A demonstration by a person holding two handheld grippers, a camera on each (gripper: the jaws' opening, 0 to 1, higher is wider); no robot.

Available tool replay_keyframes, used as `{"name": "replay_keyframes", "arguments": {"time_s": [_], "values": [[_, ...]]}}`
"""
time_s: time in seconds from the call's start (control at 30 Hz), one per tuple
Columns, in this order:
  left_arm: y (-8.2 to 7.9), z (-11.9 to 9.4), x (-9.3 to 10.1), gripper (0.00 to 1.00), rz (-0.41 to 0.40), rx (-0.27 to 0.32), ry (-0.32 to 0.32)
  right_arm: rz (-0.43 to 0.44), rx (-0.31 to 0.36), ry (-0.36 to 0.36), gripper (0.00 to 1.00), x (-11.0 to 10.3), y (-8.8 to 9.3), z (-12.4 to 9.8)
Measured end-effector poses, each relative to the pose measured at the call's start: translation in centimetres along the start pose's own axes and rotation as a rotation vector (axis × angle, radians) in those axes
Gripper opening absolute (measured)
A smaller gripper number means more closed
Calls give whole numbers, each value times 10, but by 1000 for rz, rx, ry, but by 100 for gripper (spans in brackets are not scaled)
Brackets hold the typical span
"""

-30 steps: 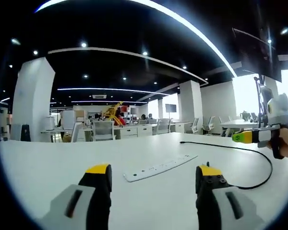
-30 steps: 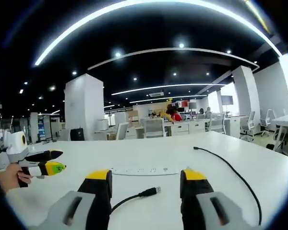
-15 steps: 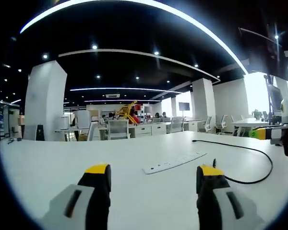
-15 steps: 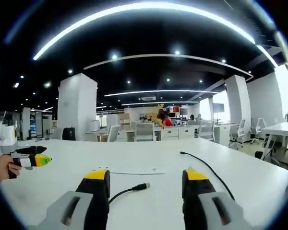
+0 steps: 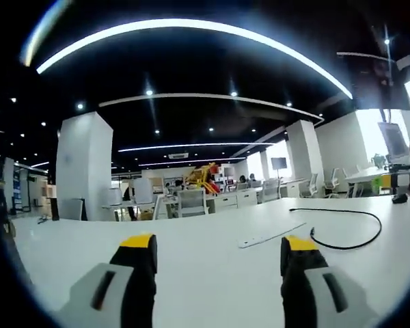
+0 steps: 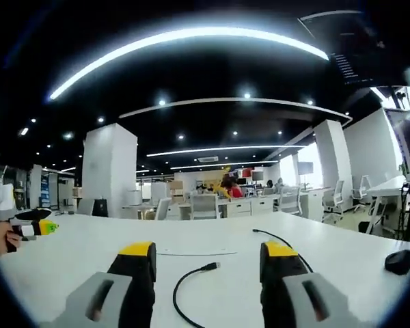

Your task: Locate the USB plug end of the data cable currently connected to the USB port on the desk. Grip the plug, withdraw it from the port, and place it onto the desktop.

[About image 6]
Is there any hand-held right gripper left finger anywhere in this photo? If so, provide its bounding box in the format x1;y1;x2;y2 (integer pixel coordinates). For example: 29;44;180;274
49;241;157;328

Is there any large display screen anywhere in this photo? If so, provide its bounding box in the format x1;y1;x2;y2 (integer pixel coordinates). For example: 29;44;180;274
385;108;410;176

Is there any white office chair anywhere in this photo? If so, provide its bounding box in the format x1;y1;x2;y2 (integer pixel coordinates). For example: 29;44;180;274
322;180;345;226
351;174;372;210

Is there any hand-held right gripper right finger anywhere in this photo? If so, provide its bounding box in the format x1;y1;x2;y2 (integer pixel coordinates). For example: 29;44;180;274
259;240;359;328

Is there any white side desk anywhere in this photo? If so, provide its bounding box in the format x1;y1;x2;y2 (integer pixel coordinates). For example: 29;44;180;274
364;175;408;237

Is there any black bag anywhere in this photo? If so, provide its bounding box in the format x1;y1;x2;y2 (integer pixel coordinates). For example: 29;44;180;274
92;197;109;217

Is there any yellow frame structure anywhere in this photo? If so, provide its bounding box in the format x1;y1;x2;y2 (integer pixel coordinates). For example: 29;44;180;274
204;165;234;201

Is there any grey office chair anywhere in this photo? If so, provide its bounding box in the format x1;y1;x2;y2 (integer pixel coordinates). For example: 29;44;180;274
77;198;94;217
190;193;222;220

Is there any long curved ceiling light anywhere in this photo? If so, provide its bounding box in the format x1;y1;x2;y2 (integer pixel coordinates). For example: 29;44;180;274
49;27;330;101

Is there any black computer mouse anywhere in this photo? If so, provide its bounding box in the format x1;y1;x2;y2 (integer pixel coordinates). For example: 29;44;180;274
384;249;410;276

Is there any black USB data cable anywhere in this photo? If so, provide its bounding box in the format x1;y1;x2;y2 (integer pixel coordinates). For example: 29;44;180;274
173;228;314;325

